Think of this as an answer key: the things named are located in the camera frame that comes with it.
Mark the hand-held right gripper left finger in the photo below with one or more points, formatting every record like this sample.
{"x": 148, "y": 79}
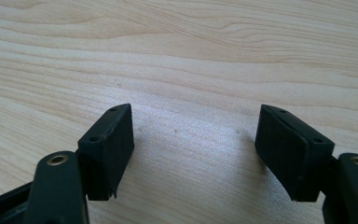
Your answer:
{"x": 107, "y": 155}

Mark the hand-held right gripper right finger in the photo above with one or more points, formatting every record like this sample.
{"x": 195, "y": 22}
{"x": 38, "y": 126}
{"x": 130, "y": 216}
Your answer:
{"x": 289, "y": 155}

